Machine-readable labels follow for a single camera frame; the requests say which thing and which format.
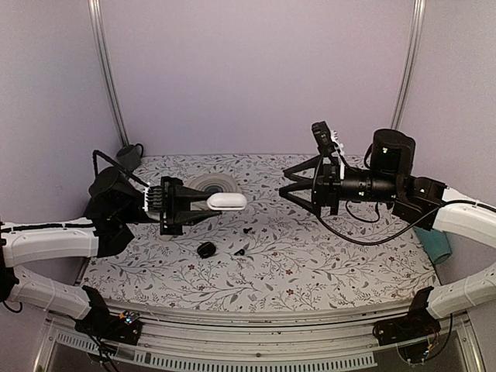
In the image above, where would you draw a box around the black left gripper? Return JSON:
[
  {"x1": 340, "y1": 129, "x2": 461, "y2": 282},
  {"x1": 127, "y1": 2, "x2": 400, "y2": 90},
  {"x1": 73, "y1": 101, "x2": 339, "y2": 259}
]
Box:
[{"x1": 118, "y1": 175, "x2": 222, "y2": 236}]

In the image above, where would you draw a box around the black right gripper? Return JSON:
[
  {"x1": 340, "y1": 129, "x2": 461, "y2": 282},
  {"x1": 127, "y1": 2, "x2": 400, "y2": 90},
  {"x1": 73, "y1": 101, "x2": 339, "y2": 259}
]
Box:
[{"x1": 278, "y1": 155, "x2": 400, "y2": 218}]

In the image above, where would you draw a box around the white oval earbud case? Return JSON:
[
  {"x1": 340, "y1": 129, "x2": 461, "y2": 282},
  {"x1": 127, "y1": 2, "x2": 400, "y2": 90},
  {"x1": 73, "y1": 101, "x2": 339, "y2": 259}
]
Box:
[{"x1": 206, "y1": 193, "x2": 247, "y2": 211}]

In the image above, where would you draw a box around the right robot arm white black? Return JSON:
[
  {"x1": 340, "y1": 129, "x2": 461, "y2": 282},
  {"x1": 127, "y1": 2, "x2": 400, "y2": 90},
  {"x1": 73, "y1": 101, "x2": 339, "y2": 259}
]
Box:
[{"x1": 279, "y1": 122, "x2": 495, "y2": 247}]

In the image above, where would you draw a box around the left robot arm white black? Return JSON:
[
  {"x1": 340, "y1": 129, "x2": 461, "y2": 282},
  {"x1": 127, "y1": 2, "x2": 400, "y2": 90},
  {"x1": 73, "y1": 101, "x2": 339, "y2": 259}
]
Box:
[{"x1": 1, "y1": 167, "x2": 246, "y2": 336}]

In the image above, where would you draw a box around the black open earbud case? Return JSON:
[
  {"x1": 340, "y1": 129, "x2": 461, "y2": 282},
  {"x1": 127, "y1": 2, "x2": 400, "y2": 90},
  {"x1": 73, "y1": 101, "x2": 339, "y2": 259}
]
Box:
[{"x1": 197, "y1": 242, "x2": 217, "y2": 259}]

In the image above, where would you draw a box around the grey swirl ceramic plate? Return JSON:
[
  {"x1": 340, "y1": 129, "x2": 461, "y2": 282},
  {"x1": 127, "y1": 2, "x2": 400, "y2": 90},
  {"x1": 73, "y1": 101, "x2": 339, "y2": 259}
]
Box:
[{"x1": 184, "y1": 173, "x2": 240, "y2": 194}]

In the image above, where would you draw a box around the grey mug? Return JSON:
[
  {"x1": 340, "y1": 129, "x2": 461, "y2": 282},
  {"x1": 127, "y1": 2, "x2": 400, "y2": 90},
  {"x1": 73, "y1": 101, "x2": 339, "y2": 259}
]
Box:
[{"x1": 116, "y1": 143, "x2": 144, "y2": 171}]

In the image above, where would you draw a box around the teal cup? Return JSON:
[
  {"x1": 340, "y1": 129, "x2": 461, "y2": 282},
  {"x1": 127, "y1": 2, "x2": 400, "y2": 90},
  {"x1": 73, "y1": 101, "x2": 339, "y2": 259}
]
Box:
[{"x1": 414, "y1": 227, "x2": 452, "y2": 265}]

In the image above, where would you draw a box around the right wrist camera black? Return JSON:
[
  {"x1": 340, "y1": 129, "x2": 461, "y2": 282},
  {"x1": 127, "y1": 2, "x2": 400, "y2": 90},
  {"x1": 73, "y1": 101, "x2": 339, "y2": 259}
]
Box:
[{"x1": 311, "y1": 122, "x2": 344, "y2": 167}]

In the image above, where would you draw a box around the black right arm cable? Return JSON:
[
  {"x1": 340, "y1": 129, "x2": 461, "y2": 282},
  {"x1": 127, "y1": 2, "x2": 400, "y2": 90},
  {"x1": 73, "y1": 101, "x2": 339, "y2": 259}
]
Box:
[{"x1": 309, "y1": 146, "x2": 477, "y2": 246}]

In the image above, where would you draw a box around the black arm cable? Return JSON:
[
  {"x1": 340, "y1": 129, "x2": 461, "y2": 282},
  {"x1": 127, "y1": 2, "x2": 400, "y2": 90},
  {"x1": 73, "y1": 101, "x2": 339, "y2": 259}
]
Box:
[
  {"x1": 309, "y1": 146, "x2": 477, "y2": 246},
  {"x1": 91, "y1": 150, "x2": 150, "y2": 187}
]

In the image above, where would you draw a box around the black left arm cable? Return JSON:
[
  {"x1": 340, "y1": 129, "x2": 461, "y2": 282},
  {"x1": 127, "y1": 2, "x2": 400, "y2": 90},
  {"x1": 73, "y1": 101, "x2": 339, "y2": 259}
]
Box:
[{"x1": 91, "y1": 150, "x2": 150, "y2": 187}]

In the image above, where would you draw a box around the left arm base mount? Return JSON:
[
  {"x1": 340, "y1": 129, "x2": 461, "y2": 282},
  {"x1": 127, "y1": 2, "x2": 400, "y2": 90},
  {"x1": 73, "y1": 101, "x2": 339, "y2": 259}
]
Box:
[{"x1": 74, "y1": 286, "x2": 143, "y2": 346}]

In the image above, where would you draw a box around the aluminium front rail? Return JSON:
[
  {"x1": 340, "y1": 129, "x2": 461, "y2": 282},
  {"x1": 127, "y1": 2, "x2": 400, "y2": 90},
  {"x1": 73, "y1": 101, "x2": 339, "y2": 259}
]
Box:
[{"x1": 34, "y1": 301, "x2": 488, "y2": 371}]

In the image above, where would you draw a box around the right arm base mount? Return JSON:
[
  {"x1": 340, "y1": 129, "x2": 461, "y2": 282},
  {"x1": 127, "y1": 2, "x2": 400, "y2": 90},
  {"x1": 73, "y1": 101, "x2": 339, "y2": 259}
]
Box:
[{"x1": 372, "y1": 286, "x2": 441, "y2": 364}]

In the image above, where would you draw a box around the right aluminium frame post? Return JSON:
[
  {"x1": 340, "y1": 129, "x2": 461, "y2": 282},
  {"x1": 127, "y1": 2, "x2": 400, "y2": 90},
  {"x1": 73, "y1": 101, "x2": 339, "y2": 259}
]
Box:
[{"x1": 391, "y1": 0, "x2": 426, "y2": 130}]

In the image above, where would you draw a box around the aluminium frame post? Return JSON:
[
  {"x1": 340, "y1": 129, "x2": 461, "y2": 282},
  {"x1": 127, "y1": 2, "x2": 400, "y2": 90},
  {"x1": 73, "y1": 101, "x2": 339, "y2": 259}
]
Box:
[
  {"x1": 88, "y1": 0, "x2": 129, "y2": 146},
  {"x1": 391, "y1": 0, "x2": 426, "y2": 130}
]

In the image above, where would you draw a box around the left aluminium frame post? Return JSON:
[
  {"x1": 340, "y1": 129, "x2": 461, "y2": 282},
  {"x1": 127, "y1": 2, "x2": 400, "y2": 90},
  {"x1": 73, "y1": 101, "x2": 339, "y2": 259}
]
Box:
[{"x1": 88, "y1": 0, "x2": 129, "y2": 146}]

